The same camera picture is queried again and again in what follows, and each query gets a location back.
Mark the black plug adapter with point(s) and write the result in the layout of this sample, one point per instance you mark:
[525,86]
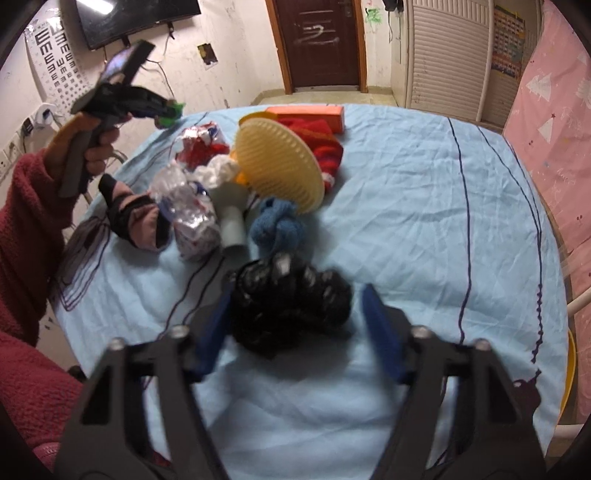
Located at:
[27,127]

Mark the black hanging bag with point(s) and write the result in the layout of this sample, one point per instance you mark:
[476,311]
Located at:
[392,3]

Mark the crumpled white paper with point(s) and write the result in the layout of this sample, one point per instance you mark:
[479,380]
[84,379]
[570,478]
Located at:
[217,170]

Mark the colourful grid wall poster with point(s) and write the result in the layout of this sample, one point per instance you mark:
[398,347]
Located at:
[508,41]

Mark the white louvered cabinet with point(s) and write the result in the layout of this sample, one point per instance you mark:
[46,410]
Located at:
[443,55]

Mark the blue knitted sock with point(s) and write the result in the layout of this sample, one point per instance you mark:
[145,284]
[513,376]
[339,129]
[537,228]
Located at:
[277,226]

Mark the orange thread spool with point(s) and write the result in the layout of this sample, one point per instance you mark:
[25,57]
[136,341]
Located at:
[231,221]

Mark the crumpled red snack wrapper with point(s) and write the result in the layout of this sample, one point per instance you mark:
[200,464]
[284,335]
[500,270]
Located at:
[198,147]

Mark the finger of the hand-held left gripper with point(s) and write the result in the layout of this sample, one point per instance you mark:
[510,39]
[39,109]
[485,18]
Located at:
[166,122]
[173,107]

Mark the white wall device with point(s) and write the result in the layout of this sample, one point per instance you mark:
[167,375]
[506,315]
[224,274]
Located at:
[45,114]

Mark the yellow plastic stool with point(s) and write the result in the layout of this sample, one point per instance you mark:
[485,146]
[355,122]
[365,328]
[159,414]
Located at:
[570,369]

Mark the wall-mounted black television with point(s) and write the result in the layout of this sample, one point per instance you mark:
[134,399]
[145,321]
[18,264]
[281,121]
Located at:
[134,18]

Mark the orange rectangular box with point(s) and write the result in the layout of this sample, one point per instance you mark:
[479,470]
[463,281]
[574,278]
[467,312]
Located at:
[318,115]

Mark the crushed clear plastic bottle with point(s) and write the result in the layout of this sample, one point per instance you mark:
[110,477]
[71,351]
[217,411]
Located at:
[184,207]

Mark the person's left hand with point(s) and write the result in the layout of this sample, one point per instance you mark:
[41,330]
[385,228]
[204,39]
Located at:
[102,145]

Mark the person's red fleece jacket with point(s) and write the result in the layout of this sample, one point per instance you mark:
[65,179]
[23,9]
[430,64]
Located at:
[37,397]

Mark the dark brown door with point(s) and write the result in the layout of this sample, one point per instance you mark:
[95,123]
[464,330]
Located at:
[318,46]

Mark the pink and black glove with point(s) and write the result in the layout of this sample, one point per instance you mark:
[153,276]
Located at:
[138,212]

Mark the black plastic bag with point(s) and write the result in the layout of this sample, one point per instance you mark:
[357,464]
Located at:
[286,304]

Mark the open wall junction box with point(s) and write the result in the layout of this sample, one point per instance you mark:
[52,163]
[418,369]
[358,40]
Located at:
[207,54]

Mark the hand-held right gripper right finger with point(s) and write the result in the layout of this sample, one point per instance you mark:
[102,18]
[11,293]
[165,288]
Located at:
[383,332]

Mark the round plastic bristle brush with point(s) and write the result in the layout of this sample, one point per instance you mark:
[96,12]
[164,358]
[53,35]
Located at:
[281,161]

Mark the light blue tablecloth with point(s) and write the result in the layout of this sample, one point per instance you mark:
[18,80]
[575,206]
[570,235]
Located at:
[415,207]

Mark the person's left forearm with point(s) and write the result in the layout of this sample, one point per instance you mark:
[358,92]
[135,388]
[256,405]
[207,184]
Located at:
[32,240]

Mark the red knitted sock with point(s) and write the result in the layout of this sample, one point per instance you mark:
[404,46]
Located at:
[328,152]

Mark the white metal pole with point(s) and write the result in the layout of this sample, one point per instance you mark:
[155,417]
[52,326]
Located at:
[487,60]

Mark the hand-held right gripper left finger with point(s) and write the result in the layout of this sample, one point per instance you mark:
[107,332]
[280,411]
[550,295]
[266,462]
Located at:
[214,332]

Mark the white wall socket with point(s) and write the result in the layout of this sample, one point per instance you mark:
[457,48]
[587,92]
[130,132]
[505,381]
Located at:
[10,150]

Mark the pink printed curtain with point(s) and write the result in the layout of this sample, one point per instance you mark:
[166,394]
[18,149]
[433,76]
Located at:
[554,115]

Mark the eye chart poster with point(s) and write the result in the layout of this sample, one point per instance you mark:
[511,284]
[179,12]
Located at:
[55,60]

